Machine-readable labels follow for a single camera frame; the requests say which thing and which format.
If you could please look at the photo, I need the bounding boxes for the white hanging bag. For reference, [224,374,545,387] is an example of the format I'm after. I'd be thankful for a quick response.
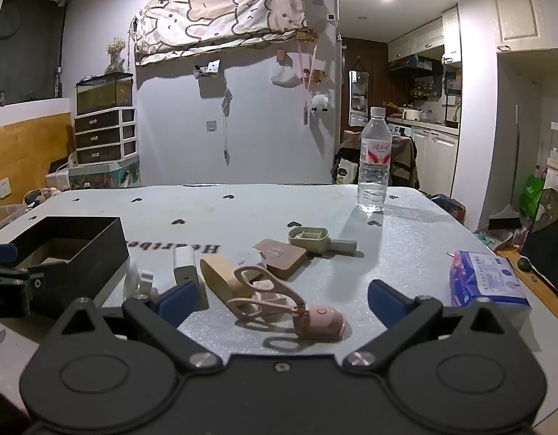
[269,61,303,87]

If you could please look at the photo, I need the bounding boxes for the pile of stuffed toys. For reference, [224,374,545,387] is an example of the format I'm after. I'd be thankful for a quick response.
[22,185,63,207]

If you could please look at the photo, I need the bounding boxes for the beige small open container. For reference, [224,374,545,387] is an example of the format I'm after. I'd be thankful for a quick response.
[287,225,334,255]

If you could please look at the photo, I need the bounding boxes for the blue white tissue pack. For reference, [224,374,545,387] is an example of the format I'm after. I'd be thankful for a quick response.
[449,249,532,311]

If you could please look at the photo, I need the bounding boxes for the grey flat block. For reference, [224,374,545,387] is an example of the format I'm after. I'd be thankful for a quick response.
[326,238,358,255]

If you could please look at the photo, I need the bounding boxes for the clear plastic storage bin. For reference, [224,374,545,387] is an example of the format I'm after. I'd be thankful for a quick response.
[0,203,29,237]

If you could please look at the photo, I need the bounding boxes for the green bag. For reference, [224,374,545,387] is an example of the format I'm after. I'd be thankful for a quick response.
[519,174,546,216]

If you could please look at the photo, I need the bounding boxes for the glass fish tank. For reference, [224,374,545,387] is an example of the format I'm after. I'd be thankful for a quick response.
[75,71,135,117]

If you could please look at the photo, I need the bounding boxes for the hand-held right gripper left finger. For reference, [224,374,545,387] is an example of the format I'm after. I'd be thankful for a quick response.
[55,280,224,370]

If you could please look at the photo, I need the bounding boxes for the clear plastic water bottle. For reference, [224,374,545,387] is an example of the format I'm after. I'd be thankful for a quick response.
[357,106,393,213]

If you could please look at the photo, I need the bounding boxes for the dried flower bunch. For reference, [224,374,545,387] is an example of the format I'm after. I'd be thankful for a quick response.
[105,37,128,74]

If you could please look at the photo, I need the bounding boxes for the white round jar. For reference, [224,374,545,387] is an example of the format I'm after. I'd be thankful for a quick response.
[123,258,154,302]

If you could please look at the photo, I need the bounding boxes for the chair with draped clothing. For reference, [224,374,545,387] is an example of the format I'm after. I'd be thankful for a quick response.
[332,130,420,191]

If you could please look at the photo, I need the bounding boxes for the black rectangular box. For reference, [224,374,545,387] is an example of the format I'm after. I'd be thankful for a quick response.
[0,216,130,320]

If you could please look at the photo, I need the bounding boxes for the printed blanket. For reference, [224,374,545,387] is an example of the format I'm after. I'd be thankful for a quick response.
[133,0,309,67]

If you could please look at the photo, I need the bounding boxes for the white charger plug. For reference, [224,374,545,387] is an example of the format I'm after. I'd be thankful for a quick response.
[172,245,199,284]

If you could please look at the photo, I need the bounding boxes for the white kitchen wall cabinets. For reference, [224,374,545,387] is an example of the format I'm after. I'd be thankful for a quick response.
[387,6,461,65]

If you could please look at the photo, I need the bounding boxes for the white base cabinets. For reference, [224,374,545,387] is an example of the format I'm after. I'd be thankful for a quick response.
[412,124,459,198]

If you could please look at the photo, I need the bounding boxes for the white dark drawer unit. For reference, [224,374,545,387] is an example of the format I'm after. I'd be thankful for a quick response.
[73,106,139,164]

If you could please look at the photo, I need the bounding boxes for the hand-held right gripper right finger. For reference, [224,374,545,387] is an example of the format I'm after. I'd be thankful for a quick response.
[341,279,521,369]

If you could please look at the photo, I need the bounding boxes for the white appliance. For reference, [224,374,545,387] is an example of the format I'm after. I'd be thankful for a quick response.
[45,153,79,191]

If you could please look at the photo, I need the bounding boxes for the pink-handled scissors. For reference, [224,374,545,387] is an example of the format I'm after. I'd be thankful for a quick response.
[226,265,350,341]

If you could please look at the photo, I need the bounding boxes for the dark window curtain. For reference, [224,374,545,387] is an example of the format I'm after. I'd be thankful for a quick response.
[0,0,72,108]

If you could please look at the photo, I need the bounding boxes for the pink hanging ribbon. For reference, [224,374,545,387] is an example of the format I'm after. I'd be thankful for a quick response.
[298,38,320,125]

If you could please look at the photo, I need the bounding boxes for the painted cabinet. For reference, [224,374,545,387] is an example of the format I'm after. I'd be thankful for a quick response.
[68,156,142,190]

